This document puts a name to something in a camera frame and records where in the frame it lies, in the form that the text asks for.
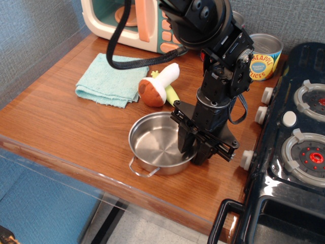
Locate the light blue towel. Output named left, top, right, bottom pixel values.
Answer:
left=75, top=53, right=149, bottom=108

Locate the spoon with green handle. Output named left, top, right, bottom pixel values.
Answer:
left=150, top=71, right=180, bottom=106

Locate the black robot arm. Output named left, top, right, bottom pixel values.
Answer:
left=159, top=1, right=253, bottom=165

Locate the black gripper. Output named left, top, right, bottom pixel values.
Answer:
left=171, top=100, right=239, bottom=165

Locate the plush mushroom toy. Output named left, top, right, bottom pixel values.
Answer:
left=138, top=63, right=180, bottom=107

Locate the teal toy microwave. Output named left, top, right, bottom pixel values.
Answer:
left=81, top=0, right=181, bottom=54

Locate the dark toy stove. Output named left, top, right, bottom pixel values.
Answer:
left=208, top=42, right=324, bottom=243

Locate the stainless steel pot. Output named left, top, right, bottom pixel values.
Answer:
left=128, top=111, right=198, bottom=178

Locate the clear acrylic barrier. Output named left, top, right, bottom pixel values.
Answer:
left=1, top=136, right=214, bottom=240

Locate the pineapple slices can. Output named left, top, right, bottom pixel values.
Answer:
left=250, top=33, right=283, bottom=81

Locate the tomato sauce can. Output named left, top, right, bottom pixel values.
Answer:
left=200, top=10, right=246, bottom=63

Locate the black braided cable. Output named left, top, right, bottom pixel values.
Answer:
left=106, top=0, right=186, bottom=70

